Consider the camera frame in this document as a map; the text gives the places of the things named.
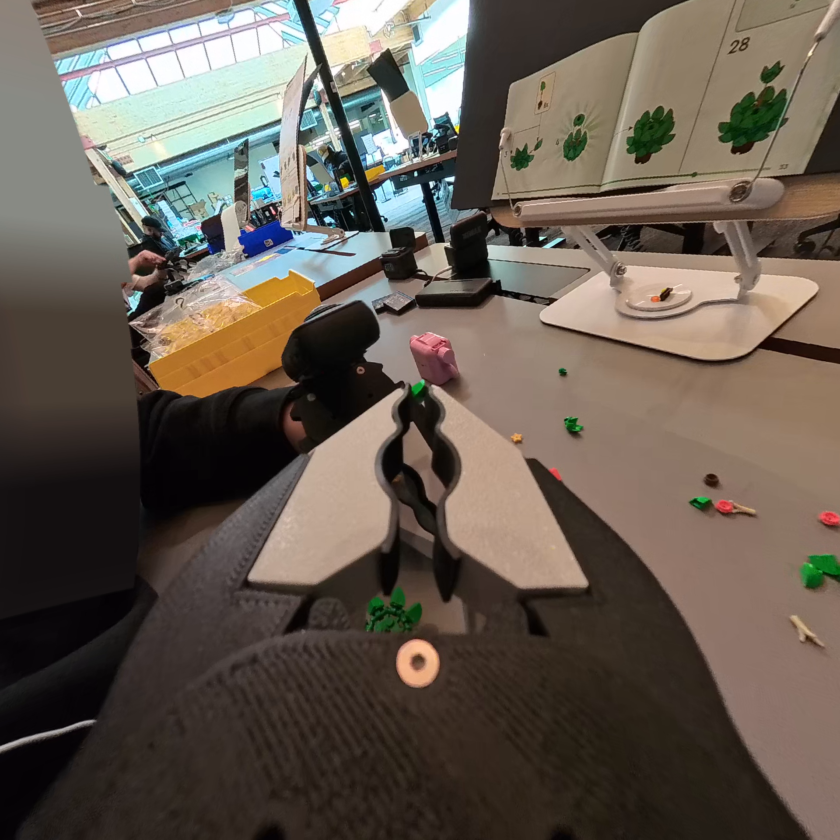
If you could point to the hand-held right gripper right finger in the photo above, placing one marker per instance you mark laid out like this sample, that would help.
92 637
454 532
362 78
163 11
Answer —
512 525

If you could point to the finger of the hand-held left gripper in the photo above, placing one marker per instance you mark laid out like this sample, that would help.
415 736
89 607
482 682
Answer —
421 426
417 495

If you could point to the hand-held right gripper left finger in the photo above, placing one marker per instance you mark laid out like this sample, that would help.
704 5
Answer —
328 518

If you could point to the small green toy piece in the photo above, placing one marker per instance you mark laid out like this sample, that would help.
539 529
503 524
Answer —
420 388

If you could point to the person's left forearm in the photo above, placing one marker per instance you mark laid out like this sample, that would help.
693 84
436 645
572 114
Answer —
210 433

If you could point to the yellow storage bin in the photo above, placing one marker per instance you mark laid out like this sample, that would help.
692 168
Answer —
262 341

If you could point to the black battery pack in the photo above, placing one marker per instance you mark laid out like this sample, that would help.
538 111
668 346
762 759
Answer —
384 303
401 300

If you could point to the pink plastic toy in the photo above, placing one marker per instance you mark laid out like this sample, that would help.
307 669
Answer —
433 358

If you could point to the large green leaf wheel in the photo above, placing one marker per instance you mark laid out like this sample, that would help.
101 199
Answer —
394 613

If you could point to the green toy leaf cluster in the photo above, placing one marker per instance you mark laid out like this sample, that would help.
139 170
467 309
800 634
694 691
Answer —
573 424

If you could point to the blue storage bin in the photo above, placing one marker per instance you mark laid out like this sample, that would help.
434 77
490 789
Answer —
266 239

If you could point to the black flat power bank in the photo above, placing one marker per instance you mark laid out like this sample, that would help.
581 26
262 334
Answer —
453 292

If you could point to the clear plastic bags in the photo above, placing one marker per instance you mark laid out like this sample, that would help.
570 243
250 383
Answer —
190 308

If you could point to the black charger dock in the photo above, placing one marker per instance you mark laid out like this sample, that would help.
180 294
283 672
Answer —
469 243

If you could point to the book stand with booklet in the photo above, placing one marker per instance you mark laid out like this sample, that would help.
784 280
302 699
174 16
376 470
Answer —
295 151

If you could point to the black metal pole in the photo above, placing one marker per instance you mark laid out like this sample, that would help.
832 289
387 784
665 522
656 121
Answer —
334 111

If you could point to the black and white board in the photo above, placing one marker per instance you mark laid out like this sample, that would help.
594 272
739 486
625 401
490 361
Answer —
400 92

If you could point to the open instruction booklet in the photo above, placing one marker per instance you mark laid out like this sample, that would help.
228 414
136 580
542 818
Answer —
656 98

